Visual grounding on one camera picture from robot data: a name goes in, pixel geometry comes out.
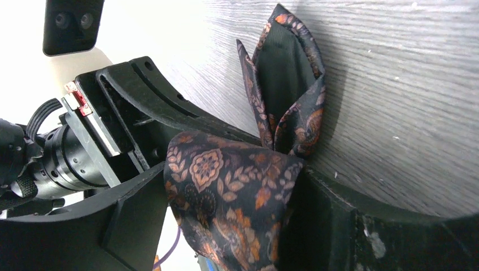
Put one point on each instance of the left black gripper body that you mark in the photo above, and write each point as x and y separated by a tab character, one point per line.
90	139

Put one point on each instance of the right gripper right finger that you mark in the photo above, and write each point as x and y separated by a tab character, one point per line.
333	227

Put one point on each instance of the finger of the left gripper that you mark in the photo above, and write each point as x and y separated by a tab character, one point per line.
142	85

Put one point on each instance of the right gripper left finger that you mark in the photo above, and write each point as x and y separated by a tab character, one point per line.
117	229

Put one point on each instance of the brown paisley tie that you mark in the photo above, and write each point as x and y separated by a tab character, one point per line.
230	198

